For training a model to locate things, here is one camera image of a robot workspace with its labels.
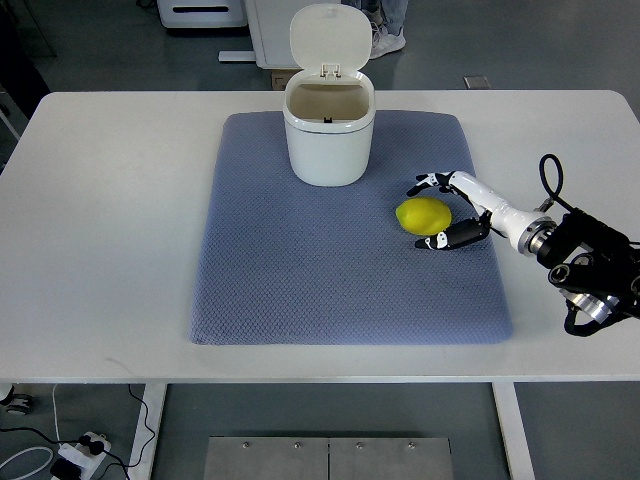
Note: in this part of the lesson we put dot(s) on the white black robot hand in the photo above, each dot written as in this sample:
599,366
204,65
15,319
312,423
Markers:
525,230

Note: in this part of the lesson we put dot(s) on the yellow lemon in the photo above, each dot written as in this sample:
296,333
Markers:
424,216

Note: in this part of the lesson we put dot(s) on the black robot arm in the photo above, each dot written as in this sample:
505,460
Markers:
593,266

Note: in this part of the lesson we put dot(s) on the white trash bin open lid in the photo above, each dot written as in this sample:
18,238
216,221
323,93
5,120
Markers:
329,105

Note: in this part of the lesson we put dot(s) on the floor socket plate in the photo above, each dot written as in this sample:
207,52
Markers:
476,82

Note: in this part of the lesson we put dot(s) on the right white table leg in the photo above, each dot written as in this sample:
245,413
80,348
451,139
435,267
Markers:
512,431

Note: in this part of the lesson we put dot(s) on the white table leg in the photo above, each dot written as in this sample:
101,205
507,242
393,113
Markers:
512,431
147,431

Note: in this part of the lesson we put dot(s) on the white sneaker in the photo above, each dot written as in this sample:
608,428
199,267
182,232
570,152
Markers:
384,43

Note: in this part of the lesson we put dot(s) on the blue quilted mat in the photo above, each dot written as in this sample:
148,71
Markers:
284,262

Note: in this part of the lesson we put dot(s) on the cardboard box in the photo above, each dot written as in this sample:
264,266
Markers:
280,78

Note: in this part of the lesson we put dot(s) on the grey metal floor plate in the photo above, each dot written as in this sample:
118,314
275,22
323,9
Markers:
328,458

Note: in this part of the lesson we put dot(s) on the left white table leg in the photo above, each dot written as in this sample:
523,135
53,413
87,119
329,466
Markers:
147,431

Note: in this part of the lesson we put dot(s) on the white appliance with slot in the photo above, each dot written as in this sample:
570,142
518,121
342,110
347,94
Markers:
178,15

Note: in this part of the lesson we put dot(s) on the white power strip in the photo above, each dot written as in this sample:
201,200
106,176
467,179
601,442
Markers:
80,460

